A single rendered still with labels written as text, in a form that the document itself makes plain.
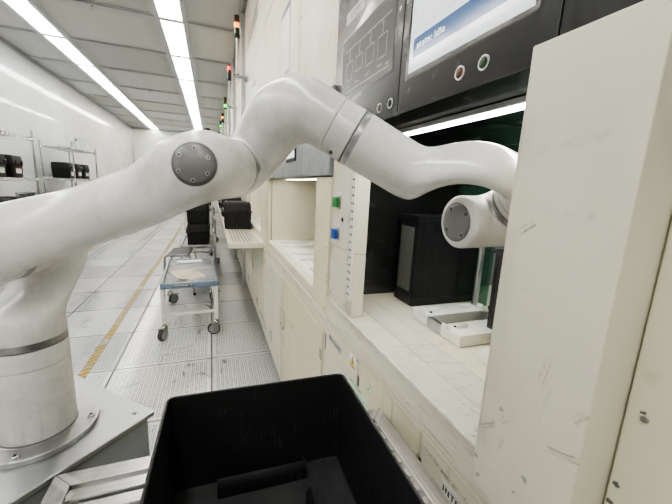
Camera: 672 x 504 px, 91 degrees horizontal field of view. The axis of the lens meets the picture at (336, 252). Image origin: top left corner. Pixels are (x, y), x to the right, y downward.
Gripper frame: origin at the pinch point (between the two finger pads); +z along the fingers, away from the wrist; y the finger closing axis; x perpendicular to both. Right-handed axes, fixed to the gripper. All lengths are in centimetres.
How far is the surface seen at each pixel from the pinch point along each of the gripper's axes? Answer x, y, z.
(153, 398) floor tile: -119, -156, -98
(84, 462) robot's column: -45, -22, -90
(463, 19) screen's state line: 30.6, -4.2, -30.6
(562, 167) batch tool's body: 7.5, 19.1, -36.6
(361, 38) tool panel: 42, -43, -29
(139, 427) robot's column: -46, -29, -83
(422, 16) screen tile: 35.8, -15.8, -30.1
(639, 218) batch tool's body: 3.2, 25.6, -35.9
